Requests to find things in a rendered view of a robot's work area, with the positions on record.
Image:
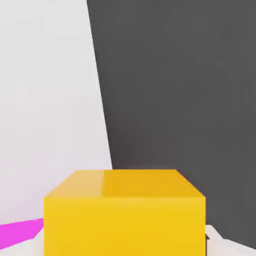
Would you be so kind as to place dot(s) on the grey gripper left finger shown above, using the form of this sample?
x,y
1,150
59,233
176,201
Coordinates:
x,y
30,249

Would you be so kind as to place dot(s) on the large magenta box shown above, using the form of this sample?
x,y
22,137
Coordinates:
x,y
18,233

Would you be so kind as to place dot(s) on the small yellow cube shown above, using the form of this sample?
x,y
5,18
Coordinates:
x,y
124,224

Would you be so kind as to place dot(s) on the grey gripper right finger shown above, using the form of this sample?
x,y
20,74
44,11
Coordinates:
x,y
222,246

